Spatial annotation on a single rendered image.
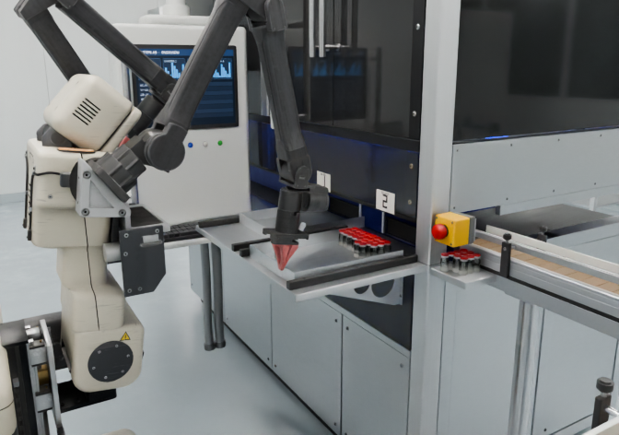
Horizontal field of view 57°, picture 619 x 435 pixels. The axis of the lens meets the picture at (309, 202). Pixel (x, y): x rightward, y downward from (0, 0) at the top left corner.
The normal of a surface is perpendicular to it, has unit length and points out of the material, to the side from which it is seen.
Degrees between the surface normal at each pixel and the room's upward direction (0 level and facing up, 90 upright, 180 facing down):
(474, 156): 90
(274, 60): 93
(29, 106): 90
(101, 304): 90
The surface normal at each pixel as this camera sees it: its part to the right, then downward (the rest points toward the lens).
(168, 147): 0.53, 0.23
